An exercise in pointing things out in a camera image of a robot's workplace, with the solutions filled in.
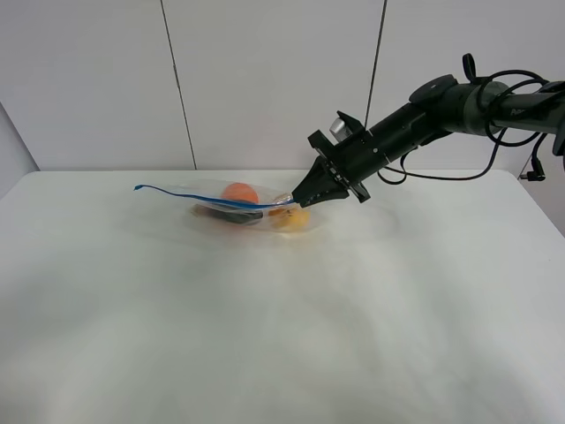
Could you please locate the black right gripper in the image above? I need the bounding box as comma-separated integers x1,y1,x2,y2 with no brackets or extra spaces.
291,111,374,208

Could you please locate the clear zip bag blue seal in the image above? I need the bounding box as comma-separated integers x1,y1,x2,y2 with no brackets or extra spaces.
133,179,327,235

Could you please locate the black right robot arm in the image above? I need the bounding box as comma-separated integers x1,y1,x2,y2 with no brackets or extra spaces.
292,71,564,208

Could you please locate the yellow pear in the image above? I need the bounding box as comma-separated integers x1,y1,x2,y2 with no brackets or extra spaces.
267,193,311,232

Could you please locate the dark purple eggplant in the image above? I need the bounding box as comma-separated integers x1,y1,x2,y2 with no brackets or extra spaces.
192,205,264,226

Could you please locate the orange fruit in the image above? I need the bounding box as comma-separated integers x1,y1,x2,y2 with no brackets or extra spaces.
221,183,259,204

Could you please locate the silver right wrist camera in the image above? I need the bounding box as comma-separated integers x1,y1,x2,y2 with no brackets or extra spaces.
329,117,351,143

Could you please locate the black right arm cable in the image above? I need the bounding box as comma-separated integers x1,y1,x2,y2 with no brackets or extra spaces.
377,53,551,185

